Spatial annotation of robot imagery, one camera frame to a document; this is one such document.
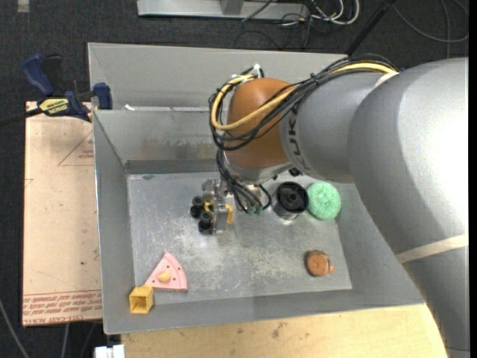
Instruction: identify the yellow hollow cube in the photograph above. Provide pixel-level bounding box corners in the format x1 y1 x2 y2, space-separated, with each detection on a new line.
128 284 155 315

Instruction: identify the green round sponge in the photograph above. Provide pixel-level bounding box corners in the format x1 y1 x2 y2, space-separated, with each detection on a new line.
306 182 342 222

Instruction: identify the black and yellow toy vehicle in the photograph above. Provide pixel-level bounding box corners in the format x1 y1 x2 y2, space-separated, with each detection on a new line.
189 195 235 235

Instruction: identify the brown round toy food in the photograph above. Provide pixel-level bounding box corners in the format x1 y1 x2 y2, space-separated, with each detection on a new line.
303 249 335 277

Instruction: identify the black cylinder on white bracket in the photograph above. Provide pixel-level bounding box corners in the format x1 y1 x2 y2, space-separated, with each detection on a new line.
266 180 311 222

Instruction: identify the brown cardboard board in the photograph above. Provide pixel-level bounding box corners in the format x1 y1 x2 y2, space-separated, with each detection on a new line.
22 101 104 327

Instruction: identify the pink wedge toy food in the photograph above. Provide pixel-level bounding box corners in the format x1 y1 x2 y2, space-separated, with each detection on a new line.
144 251 189 294

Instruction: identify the grey metal bin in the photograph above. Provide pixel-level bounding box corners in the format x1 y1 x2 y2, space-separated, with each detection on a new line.
87 42 426 336

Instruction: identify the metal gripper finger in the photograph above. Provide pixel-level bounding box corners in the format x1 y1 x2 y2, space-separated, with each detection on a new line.
213 203 232 235
201 179 224 205

